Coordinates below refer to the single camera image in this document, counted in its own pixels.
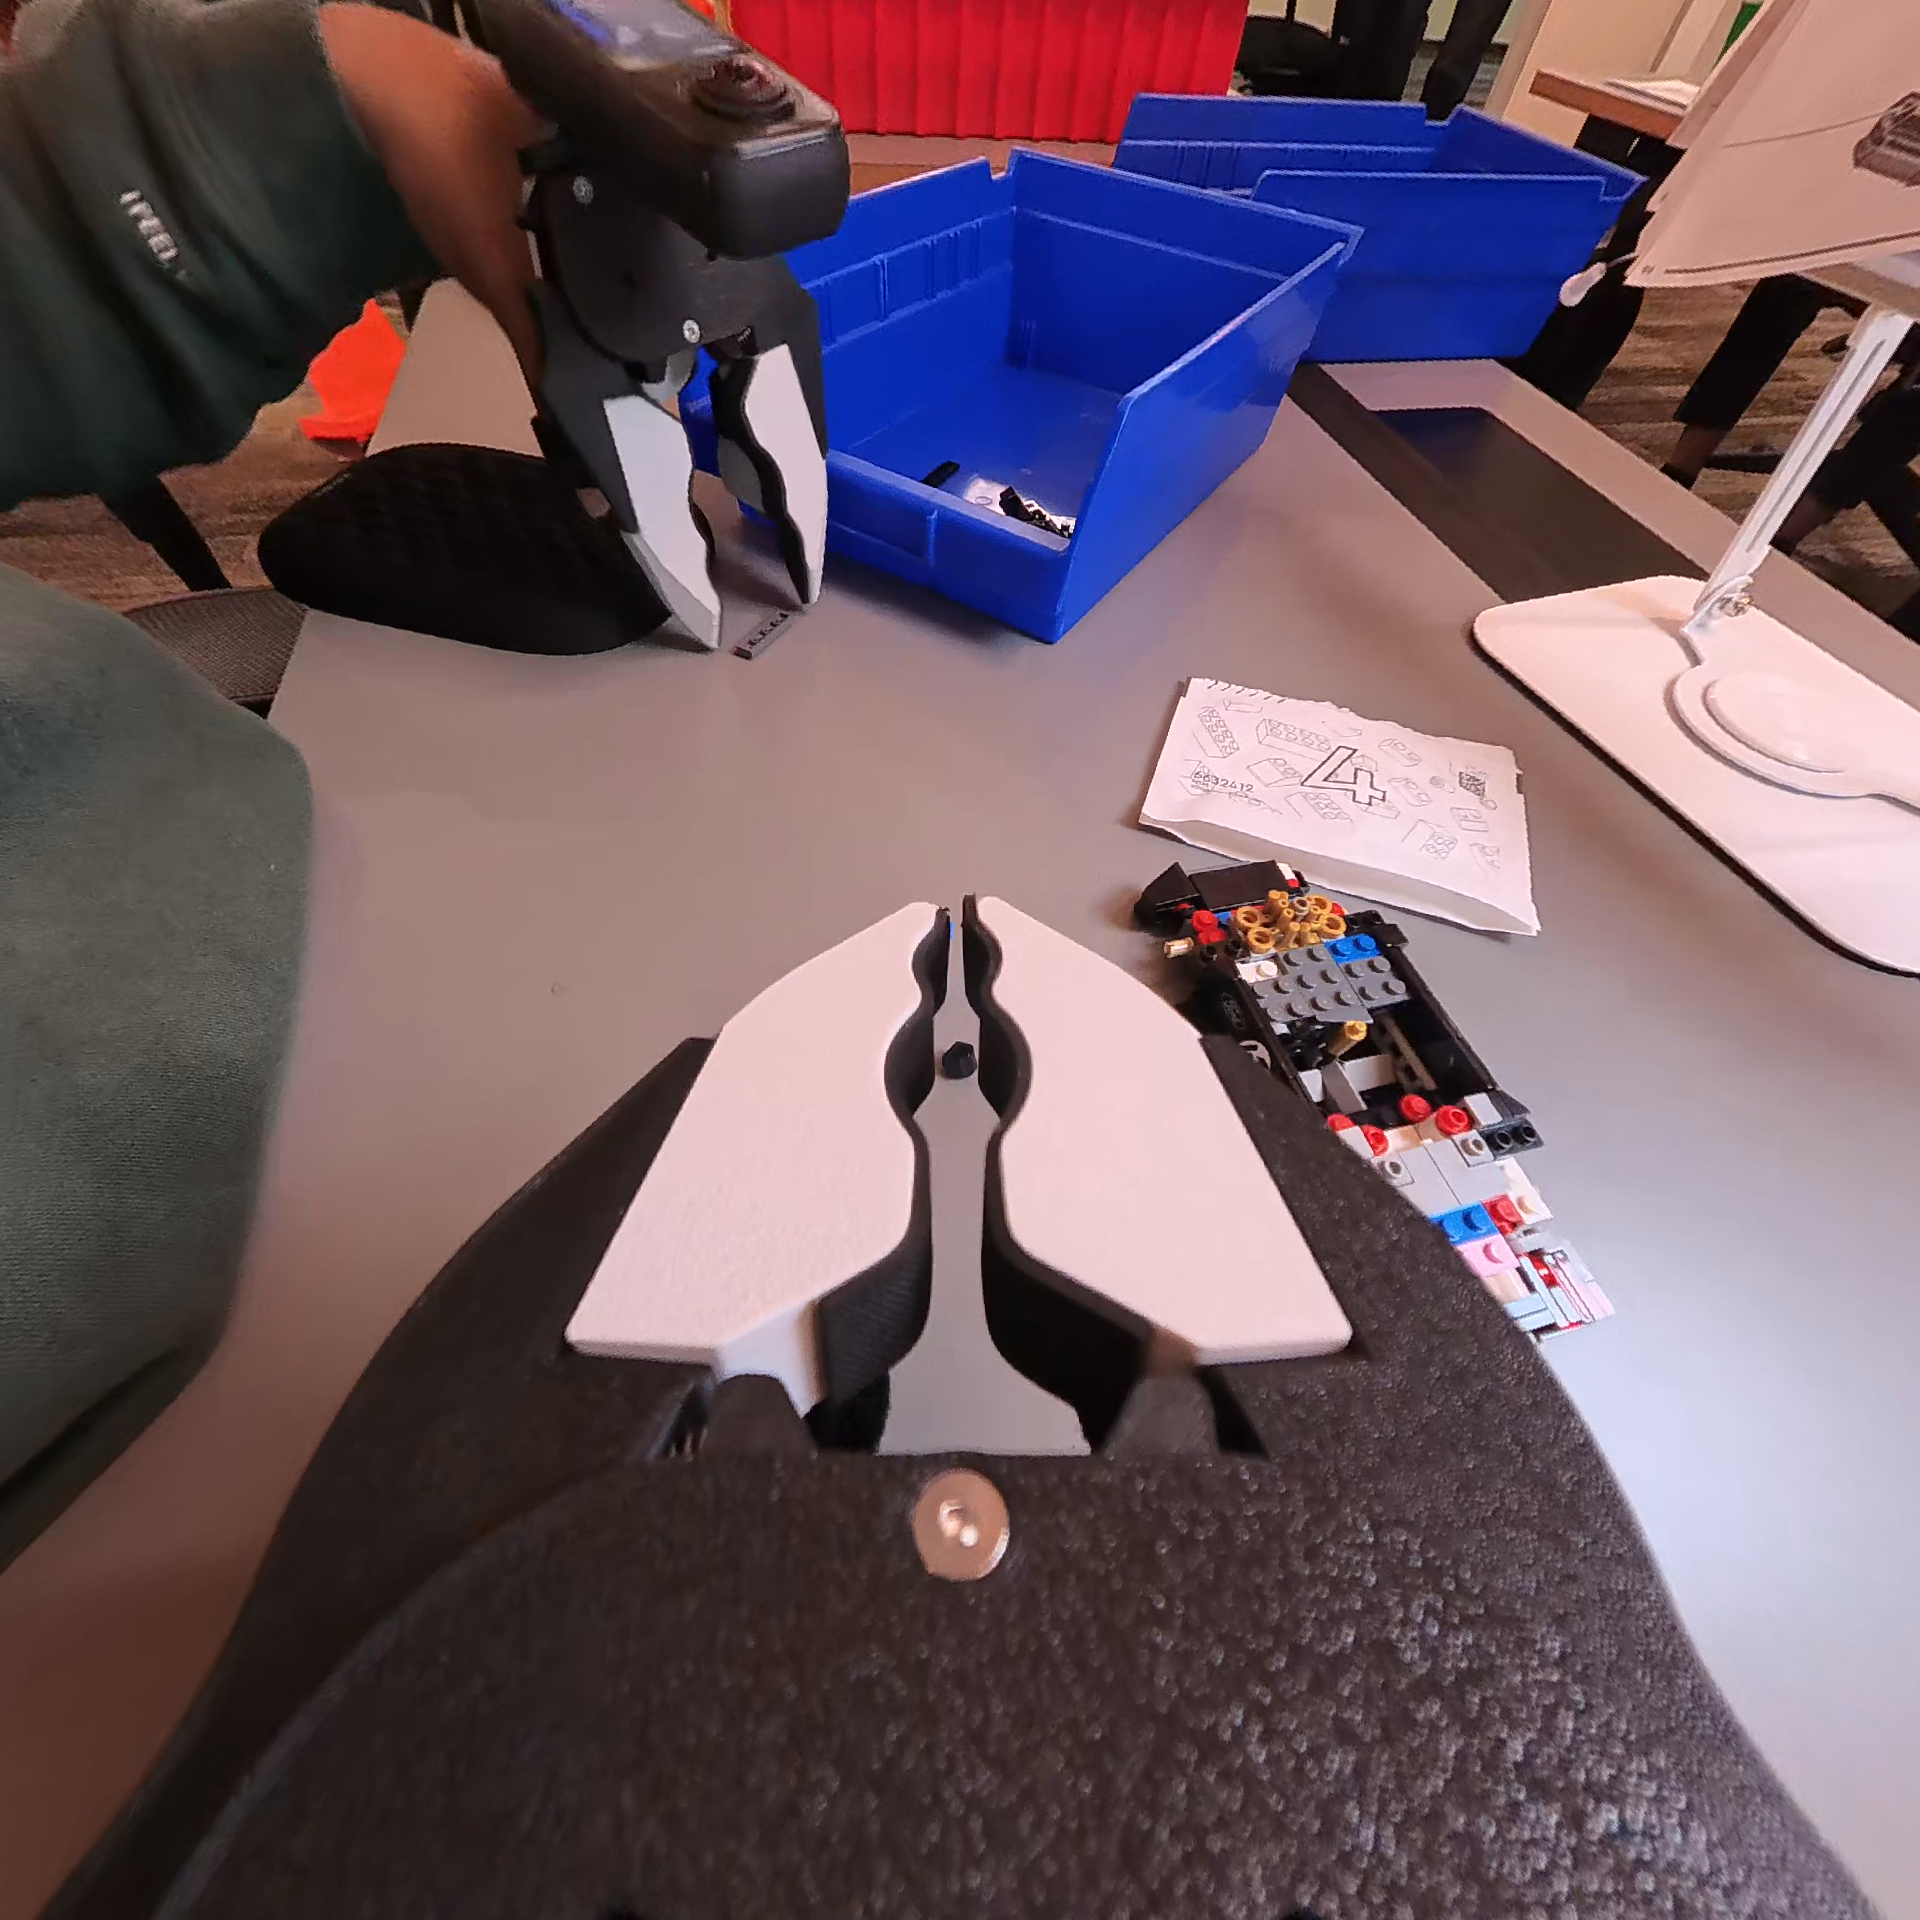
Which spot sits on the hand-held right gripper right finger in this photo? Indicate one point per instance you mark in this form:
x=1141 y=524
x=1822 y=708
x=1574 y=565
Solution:
x=1170 y=1185

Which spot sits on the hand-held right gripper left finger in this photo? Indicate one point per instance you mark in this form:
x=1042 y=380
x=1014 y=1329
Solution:
x=734 y=1185

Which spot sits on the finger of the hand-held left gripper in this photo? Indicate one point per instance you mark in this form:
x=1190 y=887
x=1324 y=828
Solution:
x=794 y=451
x=653 y=480

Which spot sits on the long dark grey lego tile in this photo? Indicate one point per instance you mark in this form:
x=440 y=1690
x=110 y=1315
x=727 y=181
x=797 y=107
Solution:
x=764 y=639

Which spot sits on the pile of lego pieces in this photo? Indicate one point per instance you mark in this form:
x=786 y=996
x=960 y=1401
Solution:
x=1029 y=510

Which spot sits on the black lego car model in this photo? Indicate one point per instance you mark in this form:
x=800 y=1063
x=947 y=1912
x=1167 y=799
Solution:
x=1350 y=1021

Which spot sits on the blue plastic parts bin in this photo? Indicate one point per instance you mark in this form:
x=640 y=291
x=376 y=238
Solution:
x=1170 y=495

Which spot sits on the white book stand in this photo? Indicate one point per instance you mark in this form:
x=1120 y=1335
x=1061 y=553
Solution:
x=1771 y=780

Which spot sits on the lego instruction booklet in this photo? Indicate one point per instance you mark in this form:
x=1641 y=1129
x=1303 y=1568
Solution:
x=1801 y=165

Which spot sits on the person's left forearm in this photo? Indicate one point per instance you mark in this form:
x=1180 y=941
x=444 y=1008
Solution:
x=151 y=225

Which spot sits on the small black round lego piece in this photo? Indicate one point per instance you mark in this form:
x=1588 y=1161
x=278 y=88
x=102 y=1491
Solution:
x=956 y=1058

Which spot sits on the person's left hand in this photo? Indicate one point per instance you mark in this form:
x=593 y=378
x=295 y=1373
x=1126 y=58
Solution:
x=435 y=134

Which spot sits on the orange traffic cone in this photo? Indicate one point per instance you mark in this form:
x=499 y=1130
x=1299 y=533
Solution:
x=356 y=375

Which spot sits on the red plastic bin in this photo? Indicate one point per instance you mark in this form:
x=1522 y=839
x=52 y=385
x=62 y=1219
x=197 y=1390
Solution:
x=991 y=60

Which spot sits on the white numbered paper bag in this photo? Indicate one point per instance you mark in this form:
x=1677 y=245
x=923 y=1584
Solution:
x=1350 y=840

